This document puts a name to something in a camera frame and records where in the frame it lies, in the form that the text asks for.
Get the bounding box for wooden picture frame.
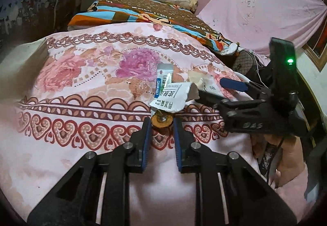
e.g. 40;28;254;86
301;15;327;72

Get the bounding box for thick grey book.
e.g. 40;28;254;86
0;37;49;71

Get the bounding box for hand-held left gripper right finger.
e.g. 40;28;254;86
173;116;298;226

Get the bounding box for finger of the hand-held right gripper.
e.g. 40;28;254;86
220;77;272;100
198;90;259;114

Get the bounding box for pink hanging sheet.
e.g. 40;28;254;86
197;0;327;57

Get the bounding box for white plastic basin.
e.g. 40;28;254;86
234;71;256;85

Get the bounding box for person's right hand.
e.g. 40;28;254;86
252;133;306;188

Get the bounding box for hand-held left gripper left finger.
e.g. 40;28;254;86
27;117;152;226

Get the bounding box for person's right forearm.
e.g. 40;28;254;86
271;162;308;206

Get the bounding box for torn cardboard box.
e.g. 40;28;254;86
149;82;202;114

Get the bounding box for brown patterned blanket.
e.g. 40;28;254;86
67;0;242;57

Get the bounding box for brown patterned handbag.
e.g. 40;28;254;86
231;49;258;78

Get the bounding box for white toothpaste tube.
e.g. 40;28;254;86
154;63;174;97

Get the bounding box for brown candy wrapper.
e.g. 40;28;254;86
151;111;175;129

